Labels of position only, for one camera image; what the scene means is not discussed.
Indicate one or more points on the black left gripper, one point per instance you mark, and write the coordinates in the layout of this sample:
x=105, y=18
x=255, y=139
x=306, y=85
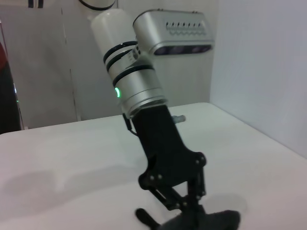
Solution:
x=163, y=153

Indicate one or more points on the dark blue rag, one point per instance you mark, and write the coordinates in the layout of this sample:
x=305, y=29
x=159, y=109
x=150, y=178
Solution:
x=204, y=220

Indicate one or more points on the white left gripper plug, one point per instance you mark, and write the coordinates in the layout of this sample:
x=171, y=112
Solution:
x=180, y=118

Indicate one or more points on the person in red shirt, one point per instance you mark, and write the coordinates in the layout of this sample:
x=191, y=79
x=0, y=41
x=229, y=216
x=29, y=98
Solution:
x=8, y=107

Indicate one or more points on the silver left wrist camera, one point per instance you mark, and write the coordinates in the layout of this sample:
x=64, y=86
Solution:
x=172, y=33

